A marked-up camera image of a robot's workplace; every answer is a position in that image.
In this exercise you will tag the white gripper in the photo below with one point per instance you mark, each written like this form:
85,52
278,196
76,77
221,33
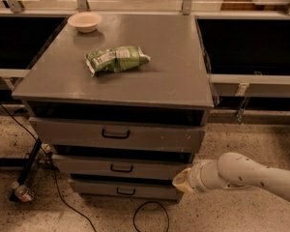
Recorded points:
195,177

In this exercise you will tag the grey drawer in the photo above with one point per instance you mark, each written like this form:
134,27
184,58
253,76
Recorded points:
129,190
111,167
118,135

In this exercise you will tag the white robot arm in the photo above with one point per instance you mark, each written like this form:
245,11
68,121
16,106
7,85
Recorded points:
233,171

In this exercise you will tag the grey top drawer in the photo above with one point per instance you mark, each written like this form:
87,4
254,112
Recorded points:
118,135

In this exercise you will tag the grey bottom drawer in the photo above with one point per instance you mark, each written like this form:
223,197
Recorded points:
129,190

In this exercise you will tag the grey drawer cabinet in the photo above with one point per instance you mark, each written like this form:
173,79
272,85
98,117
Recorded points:
172,89

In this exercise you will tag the green chip bag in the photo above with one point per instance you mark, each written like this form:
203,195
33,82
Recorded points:
116,60

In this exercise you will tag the black metal stand leg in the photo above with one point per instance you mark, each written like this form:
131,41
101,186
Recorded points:
26,169

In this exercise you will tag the plastic water bottle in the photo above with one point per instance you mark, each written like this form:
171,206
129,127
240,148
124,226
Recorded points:
22,192

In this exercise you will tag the beige bowl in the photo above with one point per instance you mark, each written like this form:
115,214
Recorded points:
85,22

